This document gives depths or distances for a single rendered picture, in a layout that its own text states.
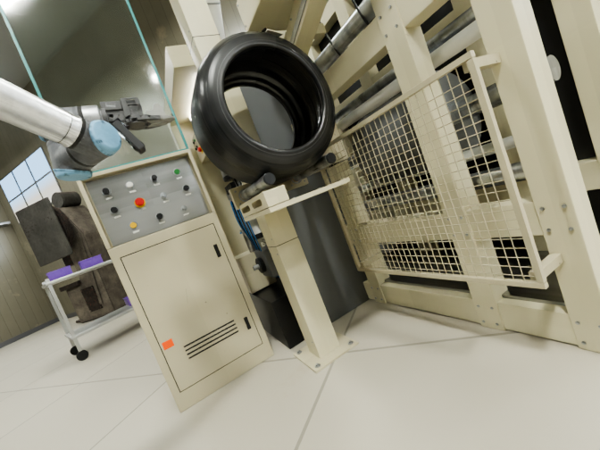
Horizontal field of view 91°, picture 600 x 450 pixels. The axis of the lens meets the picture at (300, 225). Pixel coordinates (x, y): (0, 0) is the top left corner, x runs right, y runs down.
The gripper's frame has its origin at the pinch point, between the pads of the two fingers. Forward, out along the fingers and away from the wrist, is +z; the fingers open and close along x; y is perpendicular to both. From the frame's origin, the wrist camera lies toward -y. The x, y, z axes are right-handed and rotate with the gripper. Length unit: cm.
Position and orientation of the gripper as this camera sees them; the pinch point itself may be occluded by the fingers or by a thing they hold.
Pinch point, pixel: (171, 120)
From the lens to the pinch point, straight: 117.8
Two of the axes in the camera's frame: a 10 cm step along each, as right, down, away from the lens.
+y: -2.6, -9.7, -0.4
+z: 8.7, -2.5, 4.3
